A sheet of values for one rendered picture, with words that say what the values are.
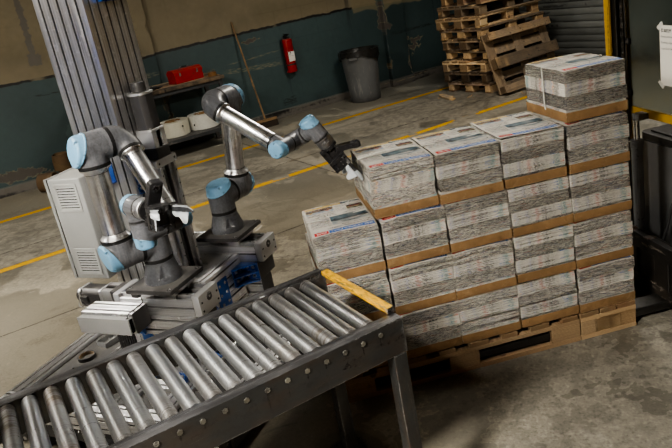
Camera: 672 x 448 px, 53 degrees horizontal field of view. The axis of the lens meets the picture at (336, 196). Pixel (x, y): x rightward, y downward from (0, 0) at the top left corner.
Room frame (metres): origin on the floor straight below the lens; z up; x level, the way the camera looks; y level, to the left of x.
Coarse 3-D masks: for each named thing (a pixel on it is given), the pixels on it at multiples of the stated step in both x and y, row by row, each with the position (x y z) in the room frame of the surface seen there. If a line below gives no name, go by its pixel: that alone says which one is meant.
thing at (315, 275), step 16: (320, 272) 2.30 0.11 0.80; (272, 288) 2.24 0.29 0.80; (240, 304) 2.16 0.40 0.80; (192, 320) 2.10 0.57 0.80; (208, 320) 2.08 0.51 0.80; (160, 336) 2.03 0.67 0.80; (176, 336) 2.03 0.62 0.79; (128, 352) 1.96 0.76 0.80; (144, 352) 1.98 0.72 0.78; (192, 352) 2.04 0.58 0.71; (80, 368) 1.91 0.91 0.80; (128, 368) 1.95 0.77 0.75; (48, 384) 1.85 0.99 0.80; (64, 384) 1.86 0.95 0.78; (112, 384) 1.92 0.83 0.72; (0, 400) 1.81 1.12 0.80; (16, 400) 1.79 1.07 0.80; (64, 400) 1.85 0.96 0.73; (48, 416) 1.82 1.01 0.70; (0, 432) 1.76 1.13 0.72
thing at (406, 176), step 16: (368, 160) 2.78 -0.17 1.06; (384, 160) 2.72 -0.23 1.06; (400, 160) 2.68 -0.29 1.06; (416, 160) 2.67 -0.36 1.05; (432, 160) 2.68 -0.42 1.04; (368, 176) 2.67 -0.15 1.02; (384, 176) 2.65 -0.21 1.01; (400, 176) 2.67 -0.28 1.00; (416, 176) 2.68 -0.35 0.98; (432, 176) 2.68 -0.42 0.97; (368, 192) 2.70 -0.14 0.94; (384, 192) 2.66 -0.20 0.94; (400, 192) 2.67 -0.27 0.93; (416, 192) 2.68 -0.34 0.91; (432, 192) 2.69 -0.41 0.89
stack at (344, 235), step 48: (528, 192) 2.73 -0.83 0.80; (336, 240) 2.61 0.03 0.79; (384, 240) 2.65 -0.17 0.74; (432, 240) 2.66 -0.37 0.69; (528, 240) 2.72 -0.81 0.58; (336, 288) 2.60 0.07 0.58; (384, 288) 2.63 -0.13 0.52; (432, 288) 2.66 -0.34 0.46; (528, 288) 2.72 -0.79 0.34; (576, 288) 2.75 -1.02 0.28; (432, 336) 2.65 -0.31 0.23; (528, 336) 2.71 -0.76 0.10; (576, 336) 2.75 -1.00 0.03
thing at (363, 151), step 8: (376, 144) 3.02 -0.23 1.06; (384, 144) 2.99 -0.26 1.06; (392, 144) 2.97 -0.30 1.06; (400, 144) 2.95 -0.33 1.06; (408, 144) 2.92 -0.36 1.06; (352, 152) 2.96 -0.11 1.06; (360, 152) 2.93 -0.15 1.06; (368, 152) 2.91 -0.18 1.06; (352, 160) 3.01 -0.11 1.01; (360, 184) 2.86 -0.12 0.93; (360, 192) 2.92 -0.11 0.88
